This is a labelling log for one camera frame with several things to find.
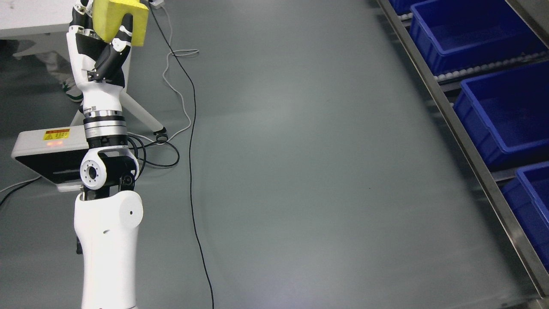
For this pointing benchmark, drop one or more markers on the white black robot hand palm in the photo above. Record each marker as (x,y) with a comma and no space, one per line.
(85,48)

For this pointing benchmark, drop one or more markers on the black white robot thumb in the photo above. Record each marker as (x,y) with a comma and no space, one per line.
(108,67)

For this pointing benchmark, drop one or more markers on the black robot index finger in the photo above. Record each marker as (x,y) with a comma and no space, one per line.
(81,14)

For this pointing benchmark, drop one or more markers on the yellow foam block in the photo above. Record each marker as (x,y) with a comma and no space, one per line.
(107,17)

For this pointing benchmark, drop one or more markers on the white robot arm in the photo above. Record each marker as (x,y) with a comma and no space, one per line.
(108,211)

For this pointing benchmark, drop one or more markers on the white tripod stand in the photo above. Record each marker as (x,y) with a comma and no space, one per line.
(132,106)

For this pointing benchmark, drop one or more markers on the grey white device box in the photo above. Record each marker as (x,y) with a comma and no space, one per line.
(55,154)

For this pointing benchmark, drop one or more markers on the blue plastic bin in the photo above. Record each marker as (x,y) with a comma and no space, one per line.
(452,35)
(506,115)

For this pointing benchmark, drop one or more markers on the blue bin lower right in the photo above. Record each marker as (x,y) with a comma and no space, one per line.
(528,197)

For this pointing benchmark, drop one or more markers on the metal shelf rail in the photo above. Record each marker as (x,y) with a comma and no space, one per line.
(522,247)

